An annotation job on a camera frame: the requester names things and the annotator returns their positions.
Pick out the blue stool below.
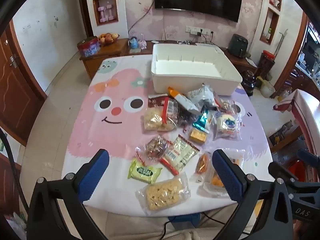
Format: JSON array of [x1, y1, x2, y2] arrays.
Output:
[[168, 212, 202, 229]]

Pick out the red striped cracker packet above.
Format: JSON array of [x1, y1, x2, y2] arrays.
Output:
[[160, 134, 200, 176]]

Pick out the clear candy packet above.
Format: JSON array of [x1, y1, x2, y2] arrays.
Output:
[[217, 99, 237, 113]]

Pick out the round white cake packet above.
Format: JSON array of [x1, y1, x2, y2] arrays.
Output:
[[214, 112, 243, 140]]

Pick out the dark brown ceramic jar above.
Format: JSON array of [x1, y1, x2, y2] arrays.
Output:
[[241, 70, 257, 97]]

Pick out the dark dried fruit packet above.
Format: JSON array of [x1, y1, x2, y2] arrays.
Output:
[[175, 105, 200, 130]]

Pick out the red plastic basin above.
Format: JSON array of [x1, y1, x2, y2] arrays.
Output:
[[287, 160, 306, 179]]

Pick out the white wall sockets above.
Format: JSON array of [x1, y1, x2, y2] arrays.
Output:
[[185, 25, 214, 36]]

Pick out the clear crumbly rice cake packet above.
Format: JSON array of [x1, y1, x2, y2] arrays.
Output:
[[143, 98, 179, 132]]

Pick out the yellow oil bottle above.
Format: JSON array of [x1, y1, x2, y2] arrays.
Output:
[[277, 90, 292, 102]]

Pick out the brown wooden door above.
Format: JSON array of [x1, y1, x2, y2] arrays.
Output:
[[0, 20, 48, 147]]

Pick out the thick black cable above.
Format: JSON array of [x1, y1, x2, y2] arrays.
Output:
[[0, 127, 29, 215]]

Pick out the dark red snack packet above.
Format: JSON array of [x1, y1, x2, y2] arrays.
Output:
[[148, 94, 169, 108]]

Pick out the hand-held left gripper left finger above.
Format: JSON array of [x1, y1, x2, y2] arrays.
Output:
[[27, 149, 110, 240]]

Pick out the white silver snack packet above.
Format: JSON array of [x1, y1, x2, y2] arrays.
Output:
[[187, 84, 219, 107]]

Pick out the clear chunky puffed rice packet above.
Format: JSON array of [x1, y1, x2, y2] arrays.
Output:
[[135, 172, 192, 215]]

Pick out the red lid jar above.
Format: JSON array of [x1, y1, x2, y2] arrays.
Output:
[[257, 50, 275, 79]]

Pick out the orange bread packet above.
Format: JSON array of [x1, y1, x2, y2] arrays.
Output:
[[191, 152, 213, 183]]

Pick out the green snack packet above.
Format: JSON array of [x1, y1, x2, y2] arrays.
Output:
[[128, 159, 162, 183]]

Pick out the white red table cover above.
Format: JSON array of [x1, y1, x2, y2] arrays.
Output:
[[272, 89, 320, 160]]

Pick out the red round tin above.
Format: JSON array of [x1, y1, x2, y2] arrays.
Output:
[[77, 36, 101, 57]]

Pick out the metal mop handle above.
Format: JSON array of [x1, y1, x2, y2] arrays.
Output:
[[274, 29, 288, 55]]

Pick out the teal foil snack packet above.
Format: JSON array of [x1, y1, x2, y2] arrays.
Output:
[[192, 110, 213, 133]]

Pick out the orange white snack packet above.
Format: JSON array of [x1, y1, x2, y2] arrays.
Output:
[[167, 86, 199, 113]]

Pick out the white plastic storage box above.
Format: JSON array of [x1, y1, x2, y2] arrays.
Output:
[[151, 43, 243, 97]]

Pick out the clear mixed nut packet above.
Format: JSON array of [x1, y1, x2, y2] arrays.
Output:
[[144, 135, 173, 160]]

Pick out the white plastic bucket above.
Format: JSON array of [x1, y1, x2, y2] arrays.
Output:
[[260, 76, 275, 98]]

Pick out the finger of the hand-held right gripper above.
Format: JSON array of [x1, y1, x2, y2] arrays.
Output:
[[268, 162, 300, 183], [297, 149, 320, 168]]

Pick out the dark grey air fryer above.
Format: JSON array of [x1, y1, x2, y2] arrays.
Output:
[[229, 34, 248, 58]]

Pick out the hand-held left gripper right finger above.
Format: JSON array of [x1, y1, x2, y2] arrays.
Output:
[[212, 149, 294, 240]]

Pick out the orange cake packet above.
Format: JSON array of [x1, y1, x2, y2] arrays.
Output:
[[204, 150, 244, 198]]

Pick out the yellow cracker packet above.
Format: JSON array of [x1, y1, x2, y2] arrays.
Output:
[[189, 127, 209, 144]]

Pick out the wooden television cabinet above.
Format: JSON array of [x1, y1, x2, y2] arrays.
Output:
[[79, 38, 258, 79]]

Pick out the fruit bowl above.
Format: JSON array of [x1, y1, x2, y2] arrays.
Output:
[[98, 32, 120, 46]]

